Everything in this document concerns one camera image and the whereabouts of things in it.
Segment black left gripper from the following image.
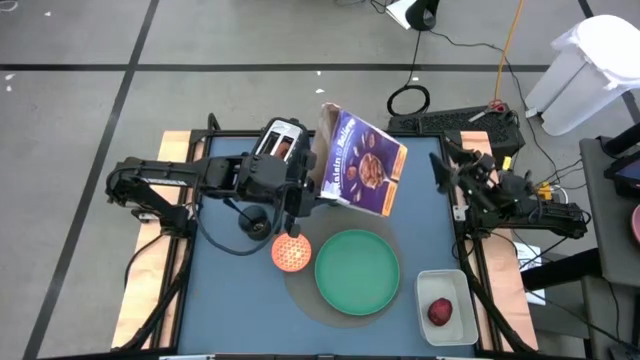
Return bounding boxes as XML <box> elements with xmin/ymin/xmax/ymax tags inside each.
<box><xmin>242</xmin><ymin>148</ymin><xmax>319</xmax><ymax>219</ymax></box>

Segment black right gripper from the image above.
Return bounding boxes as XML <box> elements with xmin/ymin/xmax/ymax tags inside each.
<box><xmin>428</xmin><ymin>147</ymin><xmax>497</xmax><ymax>201</ymax></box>

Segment purple cereal box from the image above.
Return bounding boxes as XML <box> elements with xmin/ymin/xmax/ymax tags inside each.
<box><xmin>307</xmin><ymin>102</ymin><xmax>409</xmax><ymax>219</ymax></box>

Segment black spoon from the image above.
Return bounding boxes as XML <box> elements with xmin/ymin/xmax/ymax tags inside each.
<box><xmin>222</xmin><ymin>196</ymin><xmax>261</xmax><ymax>231</ymax></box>

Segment white plastic container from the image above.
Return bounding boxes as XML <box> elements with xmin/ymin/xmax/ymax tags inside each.
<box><xmin>413</xmin><ymin>268</ymin><xmax>480</xmax><ymax>347</ymax></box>

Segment red apple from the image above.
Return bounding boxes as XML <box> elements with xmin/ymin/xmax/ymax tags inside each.
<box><xmin>427</xmin><ymin>297</ymin><xmax>454</xmax><ymax>328</ymax></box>

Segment black perforated case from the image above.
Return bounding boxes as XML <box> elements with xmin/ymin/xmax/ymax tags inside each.
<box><xmin>387</xmin><ymin>103</ymin><xmax>526</xmax><ymax>169</ymax></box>

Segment black silver toaster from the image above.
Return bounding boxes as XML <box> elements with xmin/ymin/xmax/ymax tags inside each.
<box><xmin>249</xmin><ymin>117</ymin><xmax>312</xmax><ymax>169</ymax></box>

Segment orange bowl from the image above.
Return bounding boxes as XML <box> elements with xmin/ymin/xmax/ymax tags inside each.
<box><xmin>271</xmin><ymin>232</ymin><xmax>313</xmax><ymax>274</ymax></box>

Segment grey round placemat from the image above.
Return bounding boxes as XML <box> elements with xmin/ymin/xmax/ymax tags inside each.
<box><xmin>283</xmin><ymin>204</ymin><xmax>404</xmax><ymax>330</ymax></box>

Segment printed white paper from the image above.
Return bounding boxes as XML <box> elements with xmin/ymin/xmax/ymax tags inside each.
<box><xmin>514</xmin><ymin>242</ymin><xmax>547</xmax><ymax>306</ymax></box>

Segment green plate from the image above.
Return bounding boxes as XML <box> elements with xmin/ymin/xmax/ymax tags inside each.
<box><xmin>314</xmin><ymin>228</ymin><xmax>401</xmax><ymax>317</ymax></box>

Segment white trash bin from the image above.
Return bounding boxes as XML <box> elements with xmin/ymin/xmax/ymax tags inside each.
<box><xmin>524</xmin><ymin>47</ymin><xmax>627</xmax><ymax>137</ymax></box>

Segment wooden side board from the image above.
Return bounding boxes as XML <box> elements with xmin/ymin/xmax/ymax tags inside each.
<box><xmin>110</xmin><ymin>130</ymin><xmax>207</xmax><ymax>350</ymax></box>
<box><xmin>447</xmin><ymin>130</ymin><xmax>540</xmax><ymax>351</ymax></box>

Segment black beam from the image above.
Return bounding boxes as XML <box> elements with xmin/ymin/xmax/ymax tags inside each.
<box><xmin>519</xmin><ymin>247</ymin><xmax>604</xmax><ymax>292</ymax></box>

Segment black rounded stand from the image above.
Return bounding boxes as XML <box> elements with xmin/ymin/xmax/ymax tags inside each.
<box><xmin>404</xmin><ymin>0</ymin><xmax>441</xmax><ymax>32</ymax></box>

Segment white paper sheet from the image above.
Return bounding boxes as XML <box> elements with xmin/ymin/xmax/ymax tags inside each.
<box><xmin>385</xmin><ymin>0</ymin><xmax>419</xmax><ymax>30</ymax></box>

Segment black bar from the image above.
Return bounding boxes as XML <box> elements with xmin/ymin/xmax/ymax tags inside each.
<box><xmin>599</xmin><ymin>122</ymin><xmax>640</xmax><ymax>159</ymax></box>

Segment grey desk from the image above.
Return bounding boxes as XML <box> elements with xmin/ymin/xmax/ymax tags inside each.
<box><xmin>579</xmin><ymin>135</ymin><xmax>640</xmax><ymax>289</ymax></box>

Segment black tablet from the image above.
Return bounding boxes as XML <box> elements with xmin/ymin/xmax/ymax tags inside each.
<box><xmin>603</xmin><ymin>148</ymin><xmax>640</xmax><ymax>199</ymax></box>

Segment red handled scissors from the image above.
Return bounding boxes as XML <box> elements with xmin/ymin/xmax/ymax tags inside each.
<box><xmin>468</xmin><ymin>98</ymin><xmax>507</xmax><ymax>124</ymax></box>

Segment black coiled cable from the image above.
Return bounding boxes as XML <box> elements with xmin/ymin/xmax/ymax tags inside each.
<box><xmin>386</xmin><ymin>29</ymin><xmax>432</xmax><ymax>118</ymax></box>

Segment orange extension cord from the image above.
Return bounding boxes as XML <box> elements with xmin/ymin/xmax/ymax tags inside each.
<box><xmin>493</xmin><ymin>0</ymin><xmax>526</xmax><ymax>101</ymax></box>

